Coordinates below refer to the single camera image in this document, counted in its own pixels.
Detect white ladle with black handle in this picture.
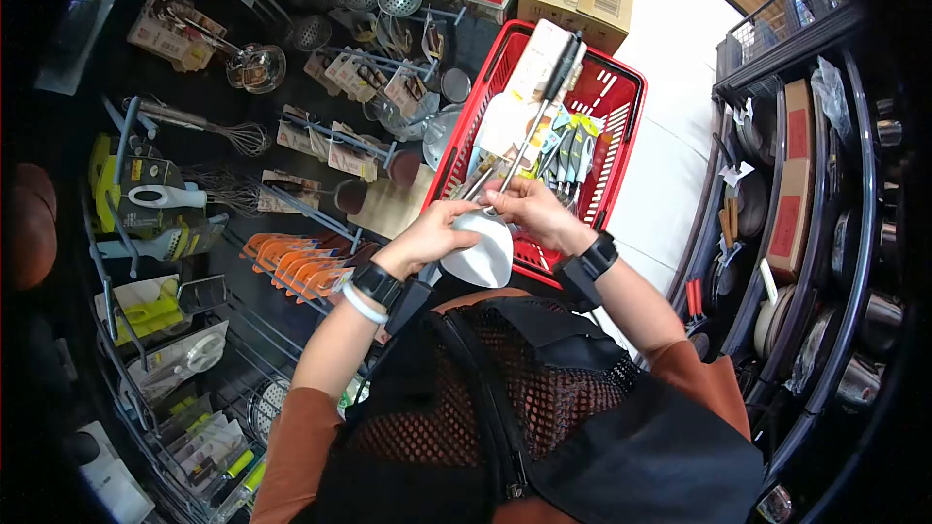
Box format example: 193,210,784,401
439,29,589,290

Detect bunch of grey packaged utensils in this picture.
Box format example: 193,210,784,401
535,105,602,209

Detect person's body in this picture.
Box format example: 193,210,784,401
251,287,766,524

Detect person's right hand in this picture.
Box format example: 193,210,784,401
481,176,599,258

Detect full shop shelf of pans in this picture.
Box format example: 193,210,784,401
668,0,913,524

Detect full shop shelf of utensils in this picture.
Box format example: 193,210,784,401
29,0,478,524

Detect red shopping basket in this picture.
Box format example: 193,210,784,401
421,19,649,291

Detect person's left fingers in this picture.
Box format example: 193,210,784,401
426,198,483,234

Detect white packaged card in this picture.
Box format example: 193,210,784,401
504,18,578,104

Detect person's left hand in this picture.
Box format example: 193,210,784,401
371,198,483,282

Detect black wrist band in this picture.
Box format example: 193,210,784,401
351,261,438,336
552,230,620,314

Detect person's right fingers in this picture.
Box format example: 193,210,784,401
481,176,536,221

